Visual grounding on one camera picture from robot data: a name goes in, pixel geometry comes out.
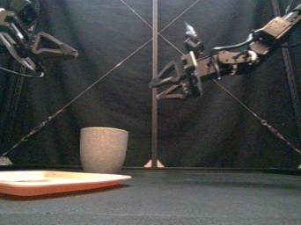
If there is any grey speckled cup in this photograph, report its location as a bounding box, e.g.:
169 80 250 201
79 127 130 174

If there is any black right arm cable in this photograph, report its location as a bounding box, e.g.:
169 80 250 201
209 33 260 59

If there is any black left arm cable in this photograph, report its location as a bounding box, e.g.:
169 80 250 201
0 64 46 79

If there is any grey corner foot bracket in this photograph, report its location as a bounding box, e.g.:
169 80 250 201
0 156 15 167

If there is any post foot bracket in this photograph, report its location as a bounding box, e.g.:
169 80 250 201
143 158 166 169

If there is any diagonal brace wire with turnbuckle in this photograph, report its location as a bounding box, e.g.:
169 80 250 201
0 0 202 158
119 0 301 156

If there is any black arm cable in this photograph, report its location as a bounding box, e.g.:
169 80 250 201
0 64 46 79
209 33 260 59

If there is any cream orange-edged tray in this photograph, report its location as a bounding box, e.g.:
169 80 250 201
0 170 133 197

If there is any black cloth backdrop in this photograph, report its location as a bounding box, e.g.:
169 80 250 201
0 0 301 171

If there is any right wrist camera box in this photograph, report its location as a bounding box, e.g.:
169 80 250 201
182 22 206 57

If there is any grey vertical frame post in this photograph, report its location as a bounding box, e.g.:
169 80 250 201
150 0 161 169

